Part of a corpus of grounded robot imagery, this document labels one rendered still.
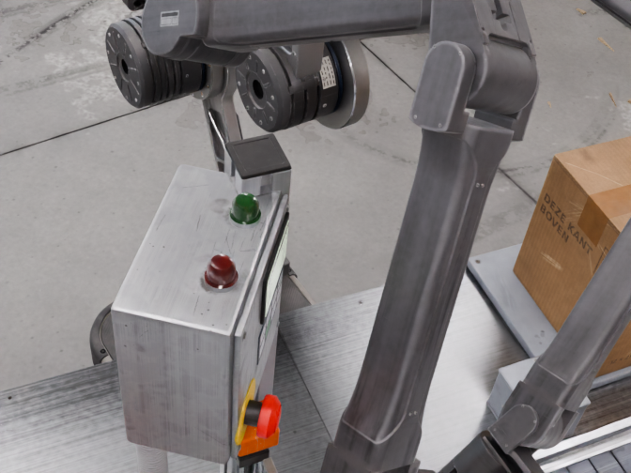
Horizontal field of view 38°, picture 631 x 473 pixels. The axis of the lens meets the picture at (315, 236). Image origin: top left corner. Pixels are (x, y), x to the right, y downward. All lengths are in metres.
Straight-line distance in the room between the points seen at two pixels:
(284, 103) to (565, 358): 0.58
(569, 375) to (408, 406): 0.30
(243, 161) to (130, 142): 2.32
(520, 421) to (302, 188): 1.95
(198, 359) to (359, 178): 2.30
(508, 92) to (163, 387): 0.36
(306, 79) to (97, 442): 0.61
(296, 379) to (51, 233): 1.50
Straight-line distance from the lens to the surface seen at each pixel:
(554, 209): 1.48
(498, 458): 1.10
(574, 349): 1.08
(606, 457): 1.42
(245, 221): 0.75
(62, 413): 1.43
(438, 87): 0.73
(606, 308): 1.08
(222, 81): 1.91
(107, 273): 2.69
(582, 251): 1.45
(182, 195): 0.78
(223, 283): 0.70
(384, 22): 0.82
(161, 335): 0.71
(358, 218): 2.86
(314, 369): 1.46
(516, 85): 0.77
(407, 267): 0.78
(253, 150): 0.79
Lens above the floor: 2.02
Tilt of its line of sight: 46 degrees down
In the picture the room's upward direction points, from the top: 7 degrees clockwise
